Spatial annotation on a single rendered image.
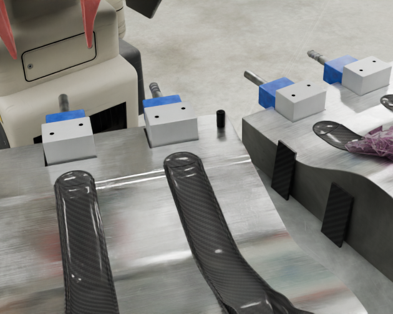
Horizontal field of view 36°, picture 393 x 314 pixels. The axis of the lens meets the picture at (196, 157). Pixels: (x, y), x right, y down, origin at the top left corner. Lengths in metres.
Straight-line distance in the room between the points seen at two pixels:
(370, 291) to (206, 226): 0.17
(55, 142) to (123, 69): 0.38
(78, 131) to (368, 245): 0.31
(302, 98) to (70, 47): 0.39
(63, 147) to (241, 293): 0.26
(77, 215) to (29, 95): 0.39
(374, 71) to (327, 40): 2.13
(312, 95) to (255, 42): 2.16
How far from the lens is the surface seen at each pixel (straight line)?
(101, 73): 0.98
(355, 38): 2.97
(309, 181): 0.67
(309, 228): 0.68
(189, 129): 0.64
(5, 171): 0.64
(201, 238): 0.55
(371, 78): 0.80
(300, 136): 0.72
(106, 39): 0.99
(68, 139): 0.62
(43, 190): 0.61
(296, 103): 0.73
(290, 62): 2.72
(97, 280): 0.52
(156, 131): 0.63
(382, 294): 0.62
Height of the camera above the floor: 1.26
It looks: 36 degrees down
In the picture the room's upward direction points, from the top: 3 degrees counter-clockwise
